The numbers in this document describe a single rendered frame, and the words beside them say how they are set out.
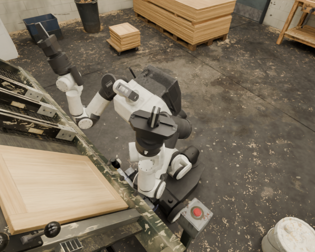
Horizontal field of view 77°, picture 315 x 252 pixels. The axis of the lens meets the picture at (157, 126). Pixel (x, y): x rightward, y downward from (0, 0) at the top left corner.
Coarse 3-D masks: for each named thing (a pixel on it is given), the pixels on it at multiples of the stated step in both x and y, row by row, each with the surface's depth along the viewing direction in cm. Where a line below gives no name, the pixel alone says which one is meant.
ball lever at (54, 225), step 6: (54, 222) 49; (48, 228) 48; (54, 228) 48; (60, 228) 50; (30, 234) 54; (36, 234) 51; (42, 234) 50; (48, 234) 47; (54, 234) 48; (24, 240) 51; (30, 240) 53
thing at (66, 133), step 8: (0, 112) 96; (8, 112) 102; (0, 120) 97; (8, 120) 100; (16, 120) 103; (24, 120) 106; (32, 120) 110; (40, 120) 116; (16, 128) 105; (24, 128) 108; (40, 128) 115; (48, 128) 118; (56, 128) 122; (64, 128) 128; (72, 128) 137; (56, 136) 125; (64, 136) 130; (72, 136) 135
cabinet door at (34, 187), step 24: (0, 168) 73; (24, 168) 81; (48, 168) 91; (72, 168) 104; (96, 168) 120; (0, 192) 64; (24, 192) 70; (48, 192) 78; (72, 192) 87; (96, 192) 98; (24, 216) 62; (48, 216) 67; (72, 216) 74
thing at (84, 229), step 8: (104, 216) 82; (112, 216) 85; (120, 216) 89; (128, 216) 93; (136, 216) 97; (72, 224) 68; (80, 224) 70; (88, 224) 73; (96, 224) 75; (104, 224) 78; (112, 224) 81; (120, 224) 88; (64, 232) 63; (72, 232) 65; (80, 232) 67; (88, 232) 70; (96, 232) 75; (48, 240) 57; (56, 240) 59; (64, 240) 62; (80, 240) 69; (40, 248) 55; (48, 248) 58
